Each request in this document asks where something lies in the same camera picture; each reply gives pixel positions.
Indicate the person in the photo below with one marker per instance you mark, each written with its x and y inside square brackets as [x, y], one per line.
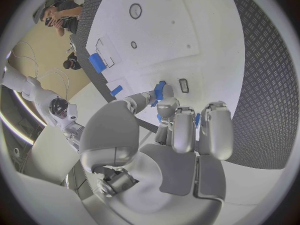
[72, 61]
[68, 22]

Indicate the large blue cylinder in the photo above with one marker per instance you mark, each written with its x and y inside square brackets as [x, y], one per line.
[97, 62]

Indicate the white task board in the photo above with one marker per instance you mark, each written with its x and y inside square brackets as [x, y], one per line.
[164, 31]

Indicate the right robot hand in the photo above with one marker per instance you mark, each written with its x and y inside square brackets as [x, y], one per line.
[73, 131]

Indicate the small blue block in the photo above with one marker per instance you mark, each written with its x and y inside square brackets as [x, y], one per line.
[116, 90]

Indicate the small blue plug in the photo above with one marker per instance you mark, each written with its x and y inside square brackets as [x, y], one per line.
[159, 91]

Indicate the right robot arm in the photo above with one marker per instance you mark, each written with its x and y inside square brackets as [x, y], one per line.
[39, 95]

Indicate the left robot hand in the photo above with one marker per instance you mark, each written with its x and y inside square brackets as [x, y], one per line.
[178, 172]

